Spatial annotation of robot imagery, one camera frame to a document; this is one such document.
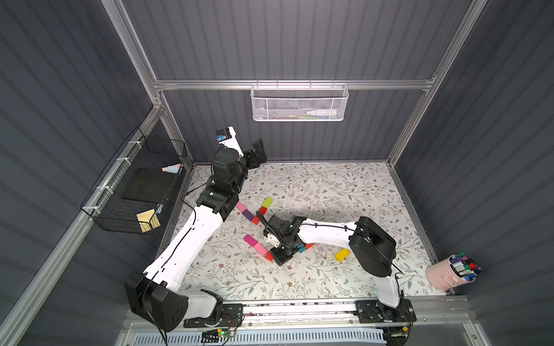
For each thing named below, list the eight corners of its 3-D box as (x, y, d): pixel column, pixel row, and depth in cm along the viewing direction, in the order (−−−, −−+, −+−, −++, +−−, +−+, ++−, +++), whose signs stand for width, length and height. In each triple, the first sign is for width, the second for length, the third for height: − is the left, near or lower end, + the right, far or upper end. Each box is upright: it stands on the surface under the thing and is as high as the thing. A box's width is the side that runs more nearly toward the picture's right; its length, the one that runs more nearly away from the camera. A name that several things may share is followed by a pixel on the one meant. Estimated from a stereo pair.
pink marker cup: (432, 290, 80) (456, 279, 69) (422, 266, 86) (443, 252, 75) (459, 290, 80) (487, 279, 69) (447, 266, 86) (471, 252, 75)
